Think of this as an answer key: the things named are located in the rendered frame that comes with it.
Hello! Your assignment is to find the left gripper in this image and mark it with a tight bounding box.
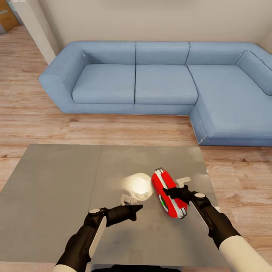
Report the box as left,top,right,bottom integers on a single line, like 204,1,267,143
113,204,143,224

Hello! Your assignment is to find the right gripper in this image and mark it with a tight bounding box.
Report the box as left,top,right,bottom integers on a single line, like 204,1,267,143
163,185,189,200

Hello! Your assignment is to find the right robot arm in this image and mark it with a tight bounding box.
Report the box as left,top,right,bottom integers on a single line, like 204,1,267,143
163,177,272,272

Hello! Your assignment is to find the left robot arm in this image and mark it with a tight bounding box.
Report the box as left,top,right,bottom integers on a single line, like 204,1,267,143
51,195,143,272

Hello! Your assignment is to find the radio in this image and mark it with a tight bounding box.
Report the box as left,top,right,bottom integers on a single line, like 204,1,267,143
151,168,187,219

